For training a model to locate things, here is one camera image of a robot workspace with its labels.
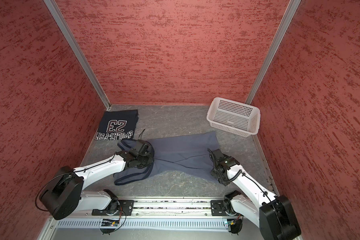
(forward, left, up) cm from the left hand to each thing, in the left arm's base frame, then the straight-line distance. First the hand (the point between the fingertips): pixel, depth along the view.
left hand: (154, 162), depth 87 cm
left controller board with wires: (-29, +19, -5) cm, 35 cm away
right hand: (-9, -36, -1) cm, 38 cm away
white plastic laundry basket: (+38, -60, -2) cm, 71 cm away
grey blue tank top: (+7, -20, -1) cm, 21 cm away
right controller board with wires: (-30, -43, -3) cm, 53 cm away
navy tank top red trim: (+28, +31, -1) cm, 42 cm away
